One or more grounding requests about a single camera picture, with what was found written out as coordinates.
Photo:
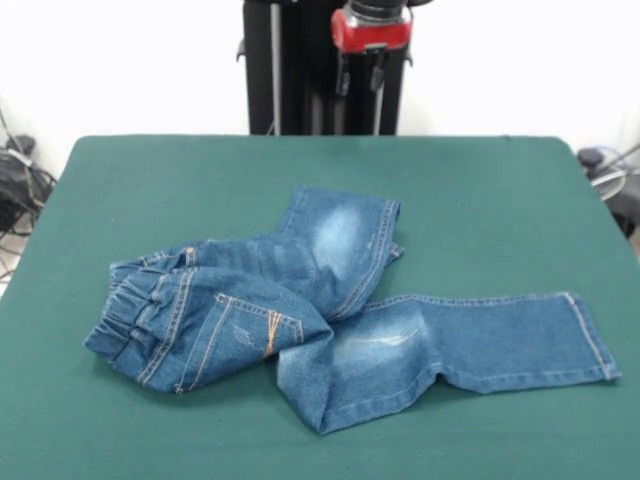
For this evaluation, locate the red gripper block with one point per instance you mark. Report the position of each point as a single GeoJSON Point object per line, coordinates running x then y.
{"type": "Point", "coordinates": [372, 32]}

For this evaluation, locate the blue denim jeans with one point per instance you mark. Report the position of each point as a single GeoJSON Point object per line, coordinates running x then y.
{"type": "Point", "coordinates": [350, 350]}

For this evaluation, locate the dark green table cloth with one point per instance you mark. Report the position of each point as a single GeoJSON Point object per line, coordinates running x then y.
{"type": "Point", "coordinates": [150, 200]}

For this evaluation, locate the grey swivel chair base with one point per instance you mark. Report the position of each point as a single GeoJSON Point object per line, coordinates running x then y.
{"type": "Point", "coordinates": [21, 144]}
{"type": "Point", "coordinates": [612, 185]}

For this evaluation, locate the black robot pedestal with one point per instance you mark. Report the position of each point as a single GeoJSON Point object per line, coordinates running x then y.
{"type": "Point", "coordinates": [300, 90]}

